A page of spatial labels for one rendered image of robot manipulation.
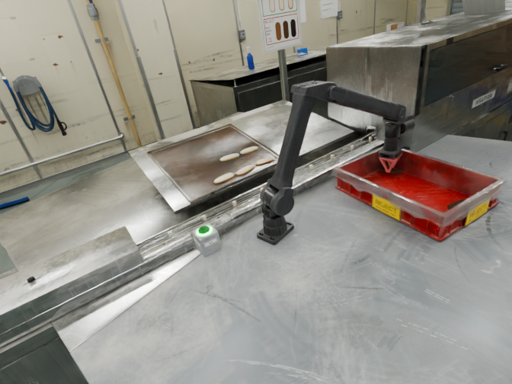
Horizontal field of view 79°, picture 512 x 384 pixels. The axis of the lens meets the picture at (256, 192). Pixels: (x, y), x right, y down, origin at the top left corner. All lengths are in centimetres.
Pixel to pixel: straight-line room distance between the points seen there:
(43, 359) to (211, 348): 57
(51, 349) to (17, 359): 8
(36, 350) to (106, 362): 31
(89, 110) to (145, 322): 401
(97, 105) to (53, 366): 388
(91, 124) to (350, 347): 440
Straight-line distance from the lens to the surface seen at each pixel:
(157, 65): 462
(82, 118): 478
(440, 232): 111
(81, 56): 473
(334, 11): 683
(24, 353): 122
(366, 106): 119
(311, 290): 93
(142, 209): 151
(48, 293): 110
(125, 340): 97
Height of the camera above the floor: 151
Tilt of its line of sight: 29 degrees down
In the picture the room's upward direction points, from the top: 10 degrees counter-clockwise
